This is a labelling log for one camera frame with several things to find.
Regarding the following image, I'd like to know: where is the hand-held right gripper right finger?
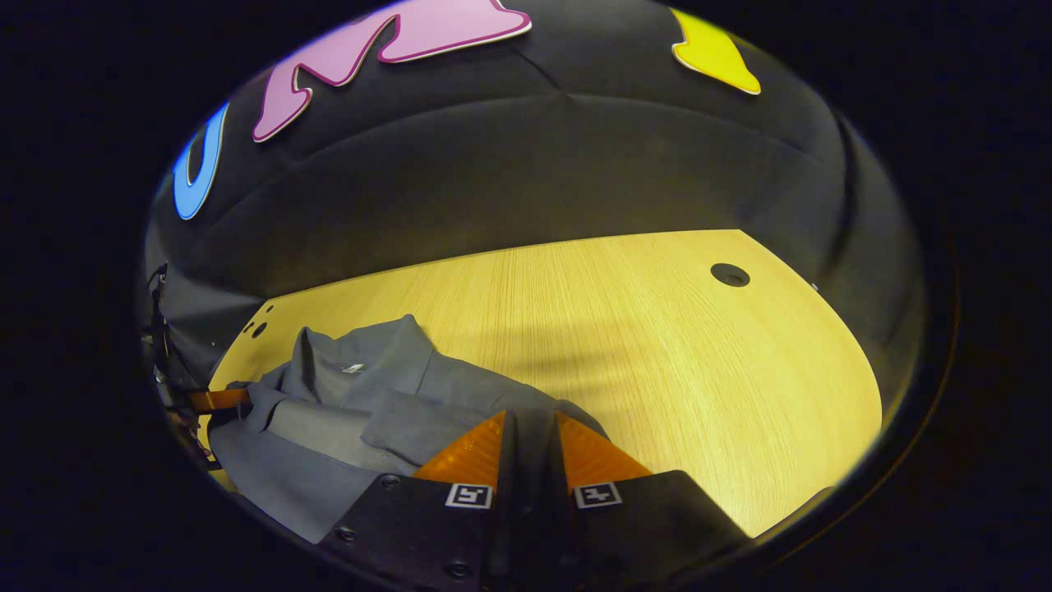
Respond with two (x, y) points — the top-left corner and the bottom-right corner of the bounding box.
(534, 409), (754, 590)

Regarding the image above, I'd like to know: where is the grey button-up shirt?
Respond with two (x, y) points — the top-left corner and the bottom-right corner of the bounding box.
(205, 315), (609, 545)

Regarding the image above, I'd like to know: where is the black backdrop cloth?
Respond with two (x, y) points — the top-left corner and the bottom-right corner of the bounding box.
(140, 0), (925, 412)

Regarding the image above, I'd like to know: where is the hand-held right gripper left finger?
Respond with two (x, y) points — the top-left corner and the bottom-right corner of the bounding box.
(317, 409), (528, 585)

